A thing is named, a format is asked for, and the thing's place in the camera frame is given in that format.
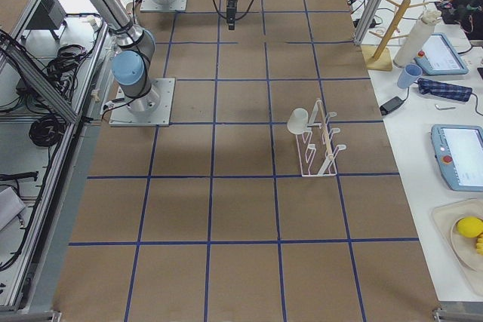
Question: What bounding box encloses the black power adapter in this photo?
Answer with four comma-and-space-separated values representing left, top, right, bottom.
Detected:
379, 97, 405, 116

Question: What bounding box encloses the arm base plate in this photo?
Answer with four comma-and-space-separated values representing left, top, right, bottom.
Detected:
140, 0, 187, 13
109, 78, 176, 127

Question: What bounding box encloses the wooden mug tree stand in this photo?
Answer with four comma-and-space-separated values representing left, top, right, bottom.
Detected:
361, 0, 427, 72

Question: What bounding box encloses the white plastic cup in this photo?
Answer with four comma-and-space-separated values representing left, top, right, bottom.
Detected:
287, 108, 309, 135

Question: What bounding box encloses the white wire cup rack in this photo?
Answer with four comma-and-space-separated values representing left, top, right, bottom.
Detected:
295, 98, 347, 177

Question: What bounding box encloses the blue teach pendant near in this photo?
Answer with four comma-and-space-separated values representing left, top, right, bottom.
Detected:
431, 124, 482, 192

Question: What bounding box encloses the blue teach pendant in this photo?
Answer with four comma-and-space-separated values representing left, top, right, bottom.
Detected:
431, 124, 482, 192
414, 32, 469, 75

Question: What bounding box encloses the light blue cup on desk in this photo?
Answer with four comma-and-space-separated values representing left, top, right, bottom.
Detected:
397, 63, 423, 89

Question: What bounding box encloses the blue teach pendant far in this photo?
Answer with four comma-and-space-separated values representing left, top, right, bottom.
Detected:
414, 32, 469, 75

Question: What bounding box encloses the beige tall water bottle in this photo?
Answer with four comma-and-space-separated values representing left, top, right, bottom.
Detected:
393, 9, 441, 67

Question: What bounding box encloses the blue plaid cloth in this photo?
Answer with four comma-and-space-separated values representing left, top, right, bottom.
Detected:
417, 78, 472, 103

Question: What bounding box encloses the yellow lemon toy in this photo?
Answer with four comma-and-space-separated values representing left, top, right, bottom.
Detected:
456, 216, 483, 238

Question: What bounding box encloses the beige tray with fruit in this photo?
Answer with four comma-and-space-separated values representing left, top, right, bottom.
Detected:
432, 198, 482, 296

